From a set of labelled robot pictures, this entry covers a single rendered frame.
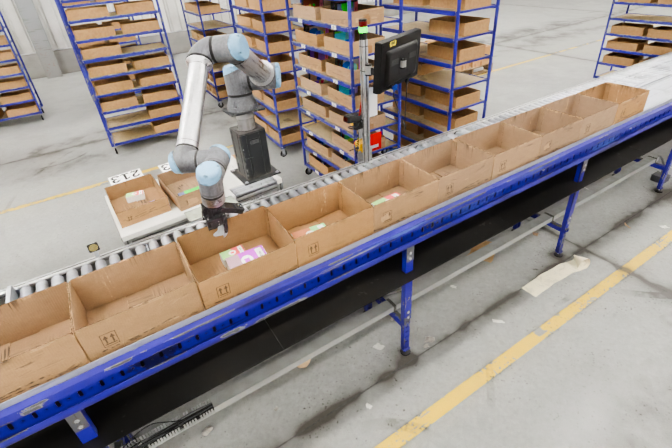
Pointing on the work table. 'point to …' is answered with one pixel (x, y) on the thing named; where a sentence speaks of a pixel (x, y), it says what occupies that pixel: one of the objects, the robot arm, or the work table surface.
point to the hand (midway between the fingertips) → (225, 233)
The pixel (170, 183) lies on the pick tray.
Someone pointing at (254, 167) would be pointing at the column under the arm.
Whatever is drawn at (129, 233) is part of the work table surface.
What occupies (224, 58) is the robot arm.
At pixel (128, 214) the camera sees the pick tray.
